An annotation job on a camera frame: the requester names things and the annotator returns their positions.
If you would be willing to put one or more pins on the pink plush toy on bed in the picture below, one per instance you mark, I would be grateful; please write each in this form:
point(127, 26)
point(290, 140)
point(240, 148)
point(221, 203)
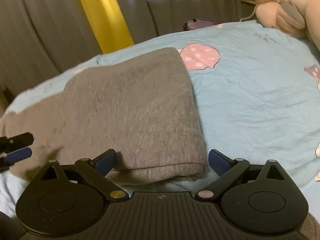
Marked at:
point(296, 18)

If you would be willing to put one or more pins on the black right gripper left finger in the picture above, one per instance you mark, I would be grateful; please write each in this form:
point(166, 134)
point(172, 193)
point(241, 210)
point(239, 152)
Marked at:
point(69, 198)

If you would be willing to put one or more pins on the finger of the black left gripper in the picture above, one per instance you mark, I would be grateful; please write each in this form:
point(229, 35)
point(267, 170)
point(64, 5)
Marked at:
point(14, 157)
point(15, 143)

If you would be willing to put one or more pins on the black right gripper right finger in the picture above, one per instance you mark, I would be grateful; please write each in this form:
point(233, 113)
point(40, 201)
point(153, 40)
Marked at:
point(255, 198)

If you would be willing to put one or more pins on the yellow curtain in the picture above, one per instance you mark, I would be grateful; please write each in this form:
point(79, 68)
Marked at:
point(108, 24)

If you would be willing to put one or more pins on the grey sweatpants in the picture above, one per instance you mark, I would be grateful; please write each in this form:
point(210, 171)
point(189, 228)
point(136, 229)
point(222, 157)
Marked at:
point(142, 108)

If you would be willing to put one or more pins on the grey curtain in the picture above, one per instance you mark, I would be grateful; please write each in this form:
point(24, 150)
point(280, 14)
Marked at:
point(40, 39)

